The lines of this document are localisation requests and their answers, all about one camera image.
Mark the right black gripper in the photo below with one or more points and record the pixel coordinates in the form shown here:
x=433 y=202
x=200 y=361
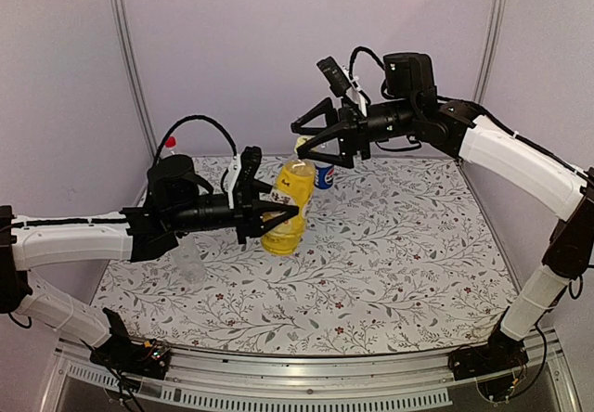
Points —
x=352 y=130

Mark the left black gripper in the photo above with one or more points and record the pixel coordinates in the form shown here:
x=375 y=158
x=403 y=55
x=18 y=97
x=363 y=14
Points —
x=243 y=213

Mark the Pepsi bottle blue label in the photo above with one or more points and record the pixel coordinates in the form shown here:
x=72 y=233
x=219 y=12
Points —
x=324 y=176

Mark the pale yellow bottle cap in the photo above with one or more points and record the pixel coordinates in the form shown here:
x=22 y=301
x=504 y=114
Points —
x=301 y=140

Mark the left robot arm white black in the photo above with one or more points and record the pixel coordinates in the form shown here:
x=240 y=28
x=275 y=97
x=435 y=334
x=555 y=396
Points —
x=178 y=202

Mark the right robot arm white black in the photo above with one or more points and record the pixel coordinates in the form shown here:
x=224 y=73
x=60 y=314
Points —
x=465 y=131

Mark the clear empty plastic bottle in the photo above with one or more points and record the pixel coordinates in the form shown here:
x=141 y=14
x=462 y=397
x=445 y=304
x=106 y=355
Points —
x=186 y=257

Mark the red-capped clear bottle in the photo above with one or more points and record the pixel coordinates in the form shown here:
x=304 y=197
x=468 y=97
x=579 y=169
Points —
x=170 y=146

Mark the floral patterned table mat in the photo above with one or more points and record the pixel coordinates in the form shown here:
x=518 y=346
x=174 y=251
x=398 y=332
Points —
x=396 y=257

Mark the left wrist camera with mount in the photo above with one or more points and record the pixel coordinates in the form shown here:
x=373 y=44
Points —
x=238 y=178

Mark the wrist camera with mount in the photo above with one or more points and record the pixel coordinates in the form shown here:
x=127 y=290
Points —
x=342 y=85
x=238 y=178

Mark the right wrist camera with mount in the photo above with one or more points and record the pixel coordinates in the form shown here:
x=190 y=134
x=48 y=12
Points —
x=342 y=85

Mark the right aluminium corner post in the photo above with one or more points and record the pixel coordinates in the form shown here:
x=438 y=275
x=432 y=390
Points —
x=495 y=20

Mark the aluminium corner post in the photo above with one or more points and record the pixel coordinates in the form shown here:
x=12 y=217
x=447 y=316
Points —
x=132 y=73
x=495 y=20

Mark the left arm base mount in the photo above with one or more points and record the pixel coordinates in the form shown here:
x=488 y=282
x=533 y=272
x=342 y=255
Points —
x=149 y=359

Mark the aluminium front rail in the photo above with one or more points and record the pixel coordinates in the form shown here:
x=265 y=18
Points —
x=209 y=380

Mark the left aluminium corner post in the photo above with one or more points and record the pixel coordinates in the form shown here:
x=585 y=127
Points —
x=132 y=73

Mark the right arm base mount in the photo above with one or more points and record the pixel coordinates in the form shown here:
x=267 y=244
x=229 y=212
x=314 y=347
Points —
x=501 y=360

